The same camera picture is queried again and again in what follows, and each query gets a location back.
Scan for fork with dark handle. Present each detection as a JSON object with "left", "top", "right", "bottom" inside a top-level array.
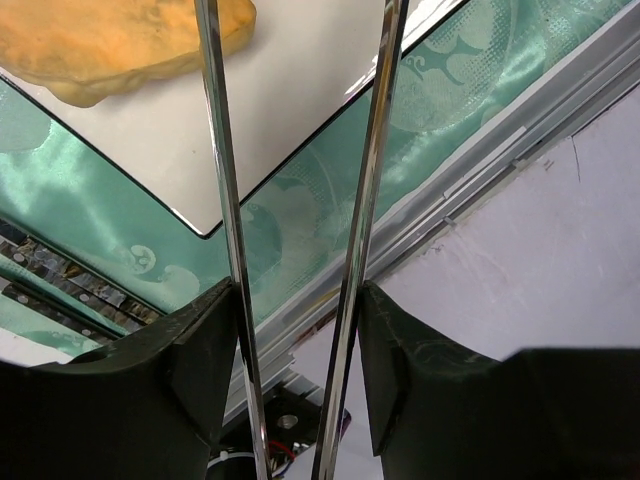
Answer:
[{"left": 1, "top": 281, "right": 123, "bottom": 344}]

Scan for knife with dark handle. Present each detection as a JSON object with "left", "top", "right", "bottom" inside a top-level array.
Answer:
[{"left": 1, "top": 220, "right": 160, "bottom": 335}]

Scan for white square plate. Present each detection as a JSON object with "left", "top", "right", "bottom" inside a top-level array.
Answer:
[{"left": 0, "top": 0, "right": 471, "bottom": 240}]

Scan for aluminium frame rail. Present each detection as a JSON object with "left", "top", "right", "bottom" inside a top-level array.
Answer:
[{"left": 219, "top": 0, "right": 640, "bottom": 426}]

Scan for metal serving tongs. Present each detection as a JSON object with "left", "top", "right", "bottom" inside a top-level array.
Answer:
[{"left": 195, "top": 1, "right": 408, "bottom": 479}]

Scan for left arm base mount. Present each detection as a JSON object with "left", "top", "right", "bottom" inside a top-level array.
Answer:
[{"left": 207, "top": 389, "right": 351, "bottom": 480}]

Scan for green satin placemat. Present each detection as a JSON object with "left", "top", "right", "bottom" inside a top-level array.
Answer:
[{"left": 1, "top": 1, "right": 639, "bottom": 323}]

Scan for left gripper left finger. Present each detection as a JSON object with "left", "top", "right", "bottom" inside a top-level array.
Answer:
[{"left": 1, "top": 279, "right": 238, "bottom": 479}]

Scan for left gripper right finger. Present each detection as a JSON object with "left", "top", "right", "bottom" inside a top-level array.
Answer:
[{"left": 358, "top": 282, "right": 639, "bottom": 479}]

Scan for long yellow bread loaf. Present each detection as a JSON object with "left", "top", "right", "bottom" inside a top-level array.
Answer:
[{"left": 0, "top": 0, "right": 258, "bottom": 107}]

